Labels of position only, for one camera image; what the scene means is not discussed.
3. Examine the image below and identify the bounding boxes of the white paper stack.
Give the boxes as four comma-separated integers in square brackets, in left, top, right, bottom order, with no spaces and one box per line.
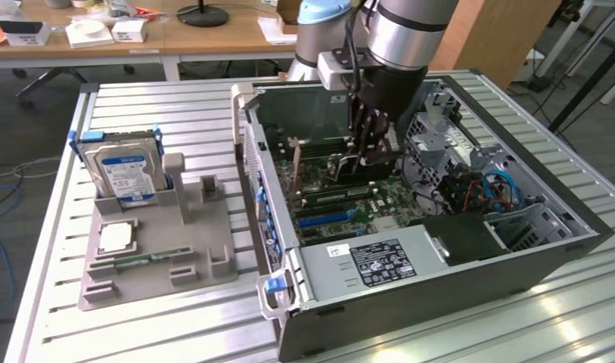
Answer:
[257,17,297,45]

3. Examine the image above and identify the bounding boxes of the wooden cabinet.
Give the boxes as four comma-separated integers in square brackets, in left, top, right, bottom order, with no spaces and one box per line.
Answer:
[427,0,563,90]

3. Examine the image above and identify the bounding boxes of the RAM stick in motherboard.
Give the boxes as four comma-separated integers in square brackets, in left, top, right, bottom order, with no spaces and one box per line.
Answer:
[300,188,369,208]

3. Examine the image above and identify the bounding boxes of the white tape roll box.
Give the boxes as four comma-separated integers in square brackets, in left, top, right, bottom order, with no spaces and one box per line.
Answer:
[64,18,115,49]

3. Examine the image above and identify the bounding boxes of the small white printed box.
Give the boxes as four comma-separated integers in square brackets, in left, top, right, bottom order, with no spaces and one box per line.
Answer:
[111,19,148,43]

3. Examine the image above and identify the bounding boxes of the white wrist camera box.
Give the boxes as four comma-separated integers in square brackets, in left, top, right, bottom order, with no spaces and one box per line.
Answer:
[316,51,361,91]

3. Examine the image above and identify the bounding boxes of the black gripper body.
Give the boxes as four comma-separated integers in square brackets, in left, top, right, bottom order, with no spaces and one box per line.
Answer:
[359,64,429,122]

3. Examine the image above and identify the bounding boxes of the black office chair base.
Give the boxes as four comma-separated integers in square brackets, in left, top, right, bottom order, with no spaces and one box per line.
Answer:
[13,67,91,110]

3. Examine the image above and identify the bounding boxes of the green RAM stick on rack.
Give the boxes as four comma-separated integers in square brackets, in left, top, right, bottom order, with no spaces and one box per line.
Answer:
[113,251,192,268]

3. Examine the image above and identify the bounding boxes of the white box with black top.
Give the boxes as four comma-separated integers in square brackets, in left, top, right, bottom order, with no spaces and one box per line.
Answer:
[0,20,52,46]

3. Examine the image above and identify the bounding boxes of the blue expansion slot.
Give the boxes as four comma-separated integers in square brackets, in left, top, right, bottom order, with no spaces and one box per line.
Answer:
[296,211,353,228]

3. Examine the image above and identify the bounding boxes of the green motherboard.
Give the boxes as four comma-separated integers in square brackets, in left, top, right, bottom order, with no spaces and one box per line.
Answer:
[273,134,424,247]

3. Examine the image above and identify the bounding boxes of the brown cardboard box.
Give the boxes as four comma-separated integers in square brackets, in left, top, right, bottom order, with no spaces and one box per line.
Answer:
[276,0,301,26]

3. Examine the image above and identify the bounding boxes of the wooden desk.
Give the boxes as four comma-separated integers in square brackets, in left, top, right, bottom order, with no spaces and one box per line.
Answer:
[0,0,439,80]

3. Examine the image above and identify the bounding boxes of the grey plastic parts rack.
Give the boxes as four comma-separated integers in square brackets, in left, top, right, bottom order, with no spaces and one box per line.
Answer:
[77,152,240,312]

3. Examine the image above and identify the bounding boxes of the open black PC case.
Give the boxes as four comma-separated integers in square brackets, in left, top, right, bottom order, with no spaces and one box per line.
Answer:
[229,73,615,362]

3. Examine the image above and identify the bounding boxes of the black round lamp base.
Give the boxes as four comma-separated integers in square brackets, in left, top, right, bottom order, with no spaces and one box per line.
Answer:
[176,0,231,28]

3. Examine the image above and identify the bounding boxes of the blue disk wire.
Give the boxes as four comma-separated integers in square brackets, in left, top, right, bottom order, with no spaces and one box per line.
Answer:
[480,169,523,213]

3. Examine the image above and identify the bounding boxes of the grey power supply unit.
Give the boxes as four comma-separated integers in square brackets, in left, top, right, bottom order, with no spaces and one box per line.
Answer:
[296,225,449,302]

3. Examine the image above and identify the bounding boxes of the black slanted stand pole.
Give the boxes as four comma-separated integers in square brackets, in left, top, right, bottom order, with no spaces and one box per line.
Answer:
[547,33,615,133]

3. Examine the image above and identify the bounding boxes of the low-profile NVIDIA graphics card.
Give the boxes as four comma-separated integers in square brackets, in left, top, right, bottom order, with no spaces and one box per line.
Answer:
[288,135,395,200]

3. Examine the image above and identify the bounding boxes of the red disk wire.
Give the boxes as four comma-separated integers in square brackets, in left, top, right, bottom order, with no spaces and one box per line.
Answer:
[463,179,508,213]

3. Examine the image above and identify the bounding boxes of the hard disk with blue rails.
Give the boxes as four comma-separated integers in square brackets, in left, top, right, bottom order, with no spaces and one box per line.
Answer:
[67,126,167,209]

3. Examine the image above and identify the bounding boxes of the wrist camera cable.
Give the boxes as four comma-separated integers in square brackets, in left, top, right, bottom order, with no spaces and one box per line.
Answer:
[345,0,369,95]

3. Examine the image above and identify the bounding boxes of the silver metal disk bay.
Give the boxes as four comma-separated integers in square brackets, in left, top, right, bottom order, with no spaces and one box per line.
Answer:
[405,85,489,186]
[483,203,575,253]

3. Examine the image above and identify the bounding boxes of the silver CPU chip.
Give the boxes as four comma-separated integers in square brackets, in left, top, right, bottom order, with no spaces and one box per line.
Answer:
[97,223,136,253]

